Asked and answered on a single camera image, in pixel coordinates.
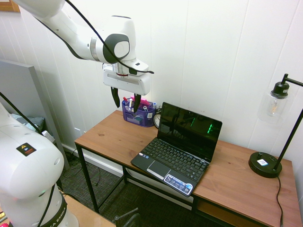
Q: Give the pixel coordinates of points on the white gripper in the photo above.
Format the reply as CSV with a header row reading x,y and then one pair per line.
x,y
127,85

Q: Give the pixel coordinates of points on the black laptop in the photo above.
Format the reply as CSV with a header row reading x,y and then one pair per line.
x,y
172,160

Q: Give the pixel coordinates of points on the light wooden robot base board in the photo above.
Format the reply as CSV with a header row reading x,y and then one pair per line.
x,y
90,215

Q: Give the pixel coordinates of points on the red cap marker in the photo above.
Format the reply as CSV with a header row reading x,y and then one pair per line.
x,y
124,98

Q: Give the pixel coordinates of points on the white marker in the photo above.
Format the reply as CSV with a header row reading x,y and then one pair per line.
x,y
131,102

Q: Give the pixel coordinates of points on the pink sticky note pad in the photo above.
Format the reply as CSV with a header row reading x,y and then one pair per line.
x,y
145,102

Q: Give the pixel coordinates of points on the purple mesh desk organizer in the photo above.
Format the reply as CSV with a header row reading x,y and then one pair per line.
x,y
132,119

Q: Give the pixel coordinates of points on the silver foil bundle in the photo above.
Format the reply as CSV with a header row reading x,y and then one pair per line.
x,y
47,136

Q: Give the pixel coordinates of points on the teal cushion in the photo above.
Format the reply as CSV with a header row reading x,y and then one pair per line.
x,y
35,121

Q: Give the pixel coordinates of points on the grey board panel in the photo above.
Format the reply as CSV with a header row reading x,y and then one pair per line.
x,y
19,82

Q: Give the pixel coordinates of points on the black metal clamp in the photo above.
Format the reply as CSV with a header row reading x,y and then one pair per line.
x,y
132,218

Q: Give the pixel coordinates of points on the black desk lamp glass shade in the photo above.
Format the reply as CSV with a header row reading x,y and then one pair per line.
x,y
265,168

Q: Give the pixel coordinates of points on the wooden desk black metal frame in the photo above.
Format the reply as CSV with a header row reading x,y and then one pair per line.
x,y
113,134

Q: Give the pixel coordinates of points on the white wall outlet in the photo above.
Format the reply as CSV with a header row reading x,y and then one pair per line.
x,y
77,131

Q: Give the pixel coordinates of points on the wooden picture frame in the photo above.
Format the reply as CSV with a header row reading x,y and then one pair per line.
x,y
14,8

